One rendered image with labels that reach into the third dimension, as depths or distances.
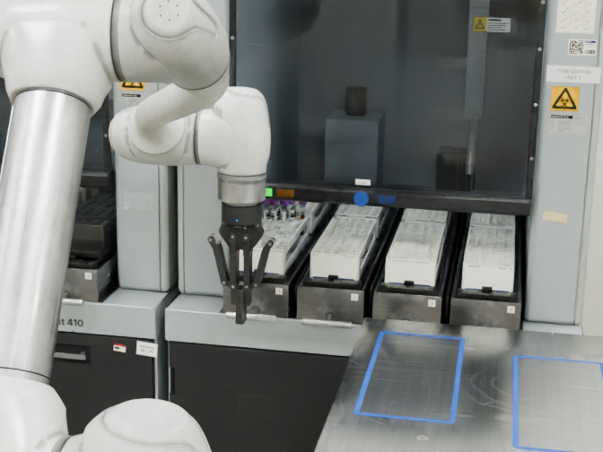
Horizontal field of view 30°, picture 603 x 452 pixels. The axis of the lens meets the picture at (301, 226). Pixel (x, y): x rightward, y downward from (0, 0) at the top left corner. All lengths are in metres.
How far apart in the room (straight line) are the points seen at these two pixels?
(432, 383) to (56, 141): 0.71
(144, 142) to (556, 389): 0.82
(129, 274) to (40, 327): 1.04
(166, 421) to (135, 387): 1.13
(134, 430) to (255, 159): 0.87
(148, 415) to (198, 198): 1.09
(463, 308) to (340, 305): 0.24
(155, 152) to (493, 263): 0.70
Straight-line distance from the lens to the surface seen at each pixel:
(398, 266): 2.24
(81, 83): 1.50
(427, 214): 2.60
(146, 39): 1.47
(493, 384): 1.80
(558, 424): 1.69
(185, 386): 2.39
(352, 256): 2.25
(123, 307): 2.36
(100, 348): 2.41
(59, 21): 1.51
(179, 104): 1.80
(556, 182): 2.24
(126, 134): 2.06
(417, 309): 2.23
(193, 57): 1.49
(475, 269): 2.23
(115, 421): 1.29
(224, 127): 2.02
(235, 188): 2.05
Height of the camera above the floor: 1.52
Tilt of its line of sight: 16 degrees down
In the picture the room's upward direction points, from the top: 1 degrees clockwise
